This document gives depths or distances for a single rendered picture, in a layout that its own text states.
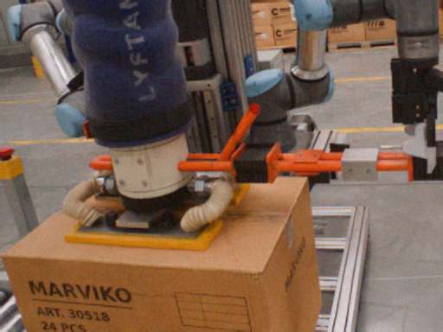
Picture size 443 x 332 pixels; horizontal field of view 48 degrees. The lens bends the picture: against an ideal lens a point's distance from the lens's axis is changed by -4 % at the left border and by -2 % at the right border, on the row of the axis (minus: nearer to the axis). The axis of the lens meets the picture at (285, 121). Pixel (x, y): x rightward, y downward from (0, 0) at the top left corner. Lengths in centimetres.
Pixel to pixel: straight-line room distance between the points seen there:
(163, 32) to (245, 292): 52
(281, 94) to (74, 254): 72
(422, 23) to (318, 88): 68
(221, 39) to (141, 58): 71
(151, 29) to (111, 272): 49
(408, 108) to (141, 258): 59
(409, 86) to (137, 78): 51
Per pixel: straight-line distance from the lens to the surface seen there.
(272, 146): 108
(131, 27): 100
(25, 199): 222
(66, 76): 173
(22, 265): 123
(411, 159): 95
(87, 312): 120
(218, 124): 168
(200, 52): 162
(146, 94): 101
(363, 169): 98
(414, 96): 92
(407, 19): 89
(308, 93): 151
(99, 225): 118
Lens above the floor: 161
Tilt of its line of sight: 18 degrees down
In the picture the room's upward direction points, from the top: 7 degrees counter-clockwise
